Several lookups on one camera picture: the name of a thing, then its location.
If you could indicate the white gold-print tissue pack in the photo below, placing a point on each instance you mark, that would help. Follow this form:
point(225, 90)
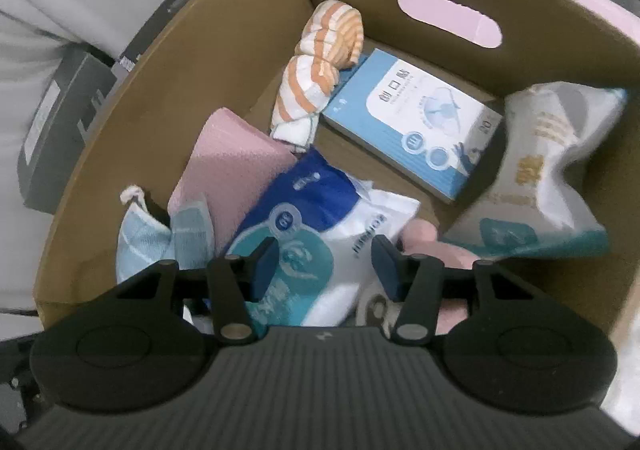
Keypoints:
point(540, 164)

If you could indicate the white teal tissue pack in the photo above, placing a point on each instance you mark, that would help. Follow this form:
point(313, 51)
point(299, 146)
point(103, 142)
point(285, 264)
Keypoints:
point(340, 210)

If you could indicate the black box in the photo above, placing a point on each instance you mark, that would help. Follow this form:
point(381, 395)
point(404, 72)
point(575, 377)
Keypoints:
point(170, 14)

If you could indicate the light blue checked towel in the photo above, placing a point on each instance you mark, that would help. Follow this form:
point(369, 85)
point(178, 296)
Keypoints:
point(145, 245)

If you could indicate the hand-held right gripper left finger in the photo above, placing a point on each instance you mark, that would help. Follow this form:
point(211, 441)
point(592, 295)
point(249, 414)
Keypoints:
point(265, 262)

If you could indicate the blue white bandage box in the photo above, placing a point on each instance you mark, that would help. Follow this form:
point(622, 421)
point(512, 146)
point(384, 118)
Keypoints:
point(415, 124)

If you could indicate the brown cardboard box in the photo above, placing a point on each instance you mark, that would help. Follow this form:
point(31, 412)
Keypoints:
point(200, 54)

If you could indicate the grey box device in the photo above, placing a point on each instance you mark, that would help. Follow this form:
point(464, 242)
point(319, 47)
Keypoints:
point(60, 129)

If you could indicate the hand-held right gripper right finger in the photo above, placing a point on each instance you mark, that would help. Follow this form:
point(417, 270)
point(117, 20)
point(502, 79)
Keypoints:
point(387, 270)

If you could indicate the orange striped white towel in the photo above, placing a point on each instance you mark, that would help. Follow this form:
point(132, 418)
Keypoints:
point(320, 69)

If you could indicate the pink sponge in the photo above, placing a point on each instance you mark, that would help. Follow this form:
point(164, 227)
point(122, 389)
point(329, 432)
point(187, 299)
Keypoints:
point(235, 159)

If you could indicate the pink plush toy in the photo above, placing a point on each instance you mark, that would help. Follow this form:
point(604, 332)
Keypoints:
point(440, 250)

